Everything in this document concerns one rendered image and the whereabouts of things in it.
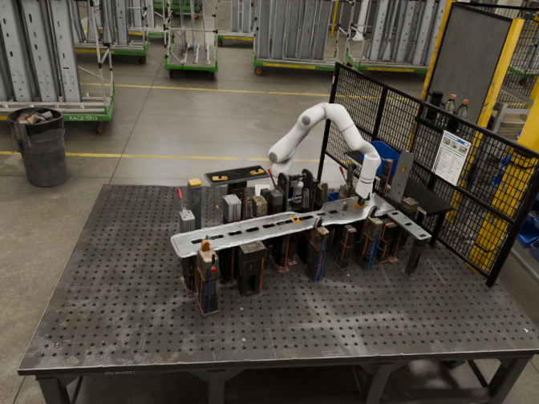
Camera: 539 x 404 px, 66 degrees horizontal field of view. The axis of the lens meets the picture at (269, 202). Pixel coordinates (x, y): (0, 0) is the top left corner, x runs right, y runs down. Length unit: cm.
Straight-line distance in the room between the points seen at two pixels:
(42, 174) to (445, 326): 394
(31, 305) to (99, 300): 120
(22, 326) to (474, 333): 283
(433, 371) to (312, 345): 125
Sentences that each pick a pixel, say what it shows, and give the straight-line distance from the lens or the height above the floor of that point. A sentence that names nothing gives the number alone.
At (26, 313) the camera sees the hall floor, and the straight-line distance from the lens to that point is 348.
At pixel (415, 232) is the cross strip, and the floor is 100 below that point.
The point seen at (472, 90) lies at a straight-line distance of 444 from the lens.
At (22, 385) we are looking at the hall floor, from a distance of 307.
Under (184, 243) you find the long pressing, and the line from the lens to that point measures 219.
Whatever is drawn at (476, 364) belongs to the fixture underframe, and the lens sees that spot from 306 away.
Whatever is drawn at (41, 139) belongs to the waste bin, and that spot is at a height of 55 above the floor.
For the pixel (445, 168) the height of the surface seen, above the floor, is 122.
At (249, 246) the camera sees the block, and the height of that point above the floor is 103.
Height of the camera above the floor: 234
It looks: 32 degrees down
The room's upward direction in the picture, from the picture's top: 5 degrees clockwise
